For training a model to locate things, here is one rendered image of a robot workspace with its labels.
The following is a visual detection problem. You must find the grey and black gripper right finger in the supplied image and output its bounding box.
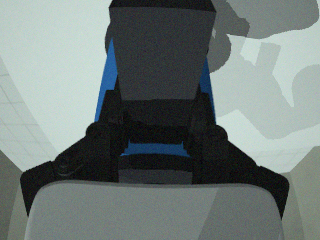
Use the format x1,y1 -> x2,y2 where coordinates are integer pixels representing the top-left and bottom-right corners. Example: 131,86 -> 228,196
183,83 -> 289,221

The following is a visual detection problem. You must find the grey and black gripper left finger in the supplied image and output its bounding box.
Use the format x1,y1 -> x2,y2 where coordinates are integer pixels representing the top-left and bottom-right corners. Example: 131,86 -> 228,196
20,74 -> 129,217

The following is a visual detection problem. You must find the black round disk with center stud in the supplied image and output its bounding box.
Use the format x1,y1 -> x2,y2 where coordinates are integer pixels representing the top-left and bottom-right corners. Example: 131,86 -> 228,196
104,23 -> 112,55

